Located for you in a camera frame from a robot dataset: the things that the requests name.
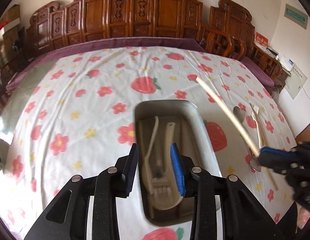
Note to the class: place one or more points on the cream plastic spoon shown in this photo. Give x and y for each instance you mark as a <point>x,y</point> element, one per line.
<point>168,135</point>

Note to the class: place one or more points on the bamboo chopstick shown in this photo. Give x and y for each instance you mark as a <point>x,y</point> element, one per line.
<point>220,102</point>

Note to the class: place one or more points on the carved wooden bench backrest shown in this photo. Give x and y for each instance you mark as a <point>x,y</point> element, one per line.
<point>95,17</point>

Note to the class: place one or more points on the metal rectangular tray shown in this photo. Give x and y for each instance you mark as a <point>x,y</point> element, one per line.
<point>195,130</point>

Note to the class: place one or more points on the carved wooden armchair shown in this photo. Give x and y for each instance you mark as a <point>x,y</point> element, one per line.
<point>232,17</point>

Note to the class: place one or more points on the white plastic fork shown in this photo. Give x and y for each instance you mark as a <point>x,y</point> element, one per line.
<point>152,145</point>

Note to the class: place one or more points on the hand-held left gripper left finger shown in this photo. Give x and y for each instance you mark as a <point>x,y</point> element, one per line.
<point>130,172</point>

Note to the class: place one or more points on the white box device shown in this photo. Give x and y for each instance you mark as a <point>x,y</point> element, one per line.
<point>287,63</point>

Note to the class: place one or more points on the metal fork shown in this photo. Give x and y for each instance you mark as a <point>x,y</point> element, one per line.
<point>257,122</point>

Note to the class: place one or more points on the metal spoon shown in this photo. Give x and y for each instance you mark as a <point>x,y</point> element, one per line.
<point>237,112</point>

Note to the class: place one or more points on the floral strawberry tablecloth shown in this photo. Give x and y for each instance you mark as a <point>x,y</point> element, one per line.
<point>82,105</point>

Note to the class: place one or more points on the green wall panel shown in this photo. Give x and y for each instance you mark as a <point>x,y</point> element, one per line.
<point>296,16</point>

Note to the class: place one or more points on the wall paper sheet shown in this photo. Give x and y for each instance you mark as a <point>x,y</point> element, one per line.
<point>296,81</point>

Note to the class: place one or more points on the purple armchair cushion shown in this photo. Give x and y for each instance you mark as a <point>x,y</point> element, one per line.
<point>257,71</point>

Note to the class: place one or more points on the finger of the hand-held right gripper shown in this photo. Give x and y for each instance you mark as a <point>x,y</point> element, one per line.
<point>277,153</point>
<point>276,165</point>

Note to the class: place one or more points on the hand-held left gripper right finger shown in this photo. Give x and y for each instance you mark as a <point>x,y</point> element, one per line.
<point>177,171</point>

